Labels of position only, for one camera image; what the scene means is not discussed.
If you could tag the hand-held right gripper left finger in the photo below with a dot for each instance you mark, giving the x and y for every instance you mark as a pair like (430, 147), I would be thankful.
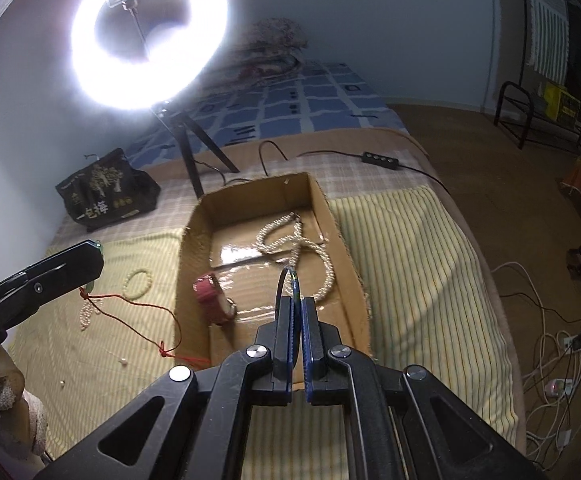
(294, 345)

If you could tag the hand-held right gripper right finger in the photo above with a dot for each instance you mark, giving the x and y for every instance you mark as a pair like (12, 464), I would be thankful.
(310, 350)

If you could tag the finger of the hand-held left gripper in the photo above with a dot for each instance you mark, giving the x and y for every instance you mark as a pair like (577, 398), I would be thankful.
(65, 267)

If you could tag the person's left forearm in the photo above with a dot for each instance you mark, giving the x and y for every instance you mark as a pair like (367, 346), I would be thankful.
(5, 400)

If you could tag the small pearl strand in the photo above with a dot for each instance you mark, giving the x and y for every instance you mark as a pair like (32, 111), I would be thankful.
(86, 317)

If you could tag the black bag with gold print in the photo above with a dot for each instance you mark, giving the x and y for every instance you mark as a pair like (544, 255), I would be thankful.
(105, 190)

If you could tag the red wrist watch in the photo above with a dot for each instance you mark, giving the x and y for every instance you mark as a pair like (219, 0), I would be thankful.
(210, 295)

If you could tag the yellow striped blanket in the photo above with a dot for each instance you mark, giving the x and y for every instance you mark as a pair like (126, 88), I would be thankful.
(410, 260)

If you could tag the black tripod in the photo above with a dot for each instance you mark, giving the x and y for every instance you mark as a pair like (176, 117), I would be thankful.
(190, 160)

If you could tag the beige checked blanket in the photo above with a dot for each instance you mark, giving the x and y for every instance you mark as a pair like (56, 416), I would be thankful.
(360, 175)

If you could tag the blue plaid bed sheet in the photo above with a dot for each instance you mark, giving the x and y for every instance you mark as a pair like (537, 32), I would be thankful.
(320, 105)

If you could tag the floral quilt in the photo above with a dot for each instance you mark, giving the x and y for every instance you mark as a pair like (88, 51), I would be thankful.
(265, 70)

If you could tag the floral pillow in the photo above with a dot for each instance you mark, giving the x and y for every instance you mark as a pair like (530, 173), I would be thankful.
(275, 35)

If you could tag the black metal rack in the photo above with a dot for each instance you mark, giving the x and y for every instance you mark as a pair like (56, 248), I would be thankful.
(512, 87)

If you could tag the yellow box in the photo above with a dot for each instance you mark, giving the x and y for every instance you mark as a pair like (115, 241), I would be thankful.
(560, 102)

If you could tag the white knitted cloth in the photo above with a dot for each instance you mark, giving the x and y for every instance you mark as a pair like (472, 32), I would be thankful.
(547, 35)

